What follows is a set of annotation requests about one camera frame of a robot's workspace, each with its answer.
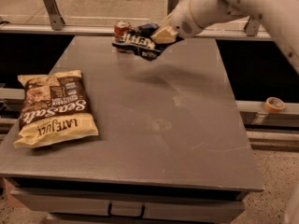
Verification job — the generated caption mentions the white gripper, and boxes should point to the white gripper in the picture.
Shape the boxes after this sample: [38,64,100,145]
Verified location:
[150,0,204,44]

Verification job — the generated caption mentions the blue Kettle chip bag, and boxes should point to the blue Kettle chip bag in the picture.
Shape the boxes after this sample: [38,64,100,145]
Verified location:
[112,23,182,61]

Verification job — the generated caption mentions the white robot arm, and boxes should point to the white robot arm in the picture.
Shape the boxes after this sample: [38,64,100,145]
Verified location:
[150,0,299,72]

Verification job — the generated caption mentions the red coke can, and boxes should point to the red coke can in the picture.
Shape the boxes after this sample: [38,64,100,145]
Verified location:
[114,21,132,41]

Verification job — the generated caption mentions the brown yellow Late July bag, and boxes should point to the brown yellow Late July bag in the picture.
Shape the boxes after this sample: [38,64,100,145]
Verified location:
[14,70,99,148]

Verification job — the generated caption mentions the orange tape roll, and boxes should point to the orange tape roll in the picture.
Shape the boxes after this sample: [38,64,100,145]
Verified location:
[264,97,285,113]

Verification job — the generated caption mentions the middle metal railing bracket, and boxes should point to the middle metal railing bracket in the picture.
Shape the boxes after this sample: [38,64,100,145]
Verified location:
[167,0,178,14]

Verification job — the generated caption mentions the metal railing bracket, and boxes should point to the metal railing bracket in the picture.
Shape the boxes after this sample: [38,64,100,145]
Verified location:
[167,0,178,14]
[244,16,261,36]
[43,0,65,31]

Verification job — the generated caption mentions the right metal railing bracket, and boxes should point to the right metal railing bracket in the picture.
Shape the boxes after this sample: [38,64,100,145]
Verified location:
[244,16,261,36]

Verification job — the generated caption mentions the left metal railing bracket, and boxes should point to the left metal railing bracket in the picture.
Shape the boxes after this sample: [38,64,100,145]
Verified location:
[43,0,65,31]

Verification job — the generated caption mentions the grey drawer with black handle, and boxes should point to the grey drawer with black handle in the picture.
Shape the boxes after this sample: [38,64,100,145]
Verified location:
[10,188,245,224]

